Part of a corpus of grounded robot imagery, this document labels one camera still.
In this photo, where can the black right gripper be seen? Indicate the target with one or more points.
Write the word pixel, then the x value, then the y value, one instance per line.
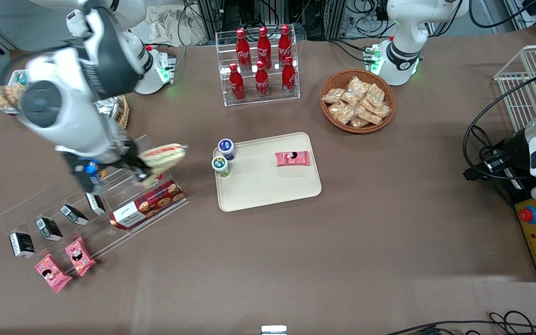
pixel 130 157

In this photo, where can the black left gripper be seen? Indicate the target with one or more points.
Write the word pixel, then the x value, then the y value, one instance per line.
pixel 512 144

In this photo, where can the triangular sandwich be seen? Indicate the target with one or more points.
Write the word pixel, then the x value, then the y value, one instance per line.
pixel 163 156

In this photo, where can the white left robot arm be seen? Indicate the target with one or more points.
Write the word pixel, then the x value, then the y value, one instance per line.
pixel 405 51

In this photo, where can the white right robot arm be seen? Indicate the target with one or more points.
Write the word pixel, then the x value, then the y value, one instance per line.
pixel 70 107

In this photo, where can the beige plastic tray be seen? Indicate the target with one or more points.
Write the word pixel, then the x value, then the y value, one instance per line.
pixel 268 181

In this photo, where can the clear acrylic stepped shelf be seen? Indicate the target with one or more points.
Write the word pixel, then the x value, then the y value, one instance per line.
pixel 123 190

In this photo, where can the red plaid cookie box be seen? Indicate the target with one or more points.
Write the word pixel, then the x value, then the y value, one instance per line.
pixel 149 204

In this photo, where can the small black box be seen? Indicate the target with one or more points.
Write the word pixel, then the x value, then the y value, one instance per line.
pixel 95 204
pixel 49 229
pixel 74 215
pixel 22 244

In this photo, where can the green lid small can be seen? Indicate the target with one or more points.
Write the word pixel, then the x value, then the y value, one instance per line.
pixel 221 166

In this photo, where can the blue lid small can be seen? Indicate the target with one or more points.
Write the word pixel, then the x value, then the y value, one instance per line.
pixel 226 148

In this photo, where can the black base platform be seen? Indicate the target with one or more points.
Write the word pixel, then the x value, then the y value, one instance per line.
pixel 521 260

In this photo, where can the pink snack packet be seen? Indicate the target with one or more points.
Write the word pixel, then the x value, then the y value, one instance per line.
pixel 80 256
pixel 52 273
pixel 292 158

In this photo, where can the red cola bottle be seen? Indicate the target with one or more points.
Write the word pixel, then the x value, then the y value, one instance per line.
pixel 237 83
pixel 264 47
pixel 288 77
pixel 285 44
pixel 243 50
pixel 262 80

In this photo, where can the clear acrylic bottle rack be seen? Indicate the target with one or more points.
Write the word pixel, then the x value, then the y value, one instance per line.
pixel 258 100

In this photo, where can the white rectangular plastic bin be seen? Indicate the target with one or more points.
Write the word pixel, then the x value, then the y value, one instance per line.
pixel 12 111

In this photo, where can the crumpled beige cloth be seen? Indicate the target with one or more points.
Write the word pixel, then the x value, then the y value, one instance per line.
pixel 170 25

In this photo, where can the teal snack packet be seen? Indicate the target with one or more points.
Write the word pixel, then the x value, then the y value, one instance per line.
pixel 21 79

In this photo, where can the clear rice cracker packet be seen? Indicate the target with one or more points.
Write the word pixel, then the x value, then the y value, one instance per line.
pixel 8 95

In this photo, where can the round brown wicker basket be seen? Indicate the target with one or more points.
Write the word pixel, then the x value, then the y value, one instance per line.
pixel 333 118

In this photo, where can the small white device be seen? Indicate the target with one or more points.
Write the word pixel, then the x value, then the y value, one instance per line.
pixel 273 330

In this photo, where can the aluminium equipment rack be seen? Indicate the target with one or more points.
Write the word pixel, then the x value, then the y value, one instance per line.
pixel 314 16

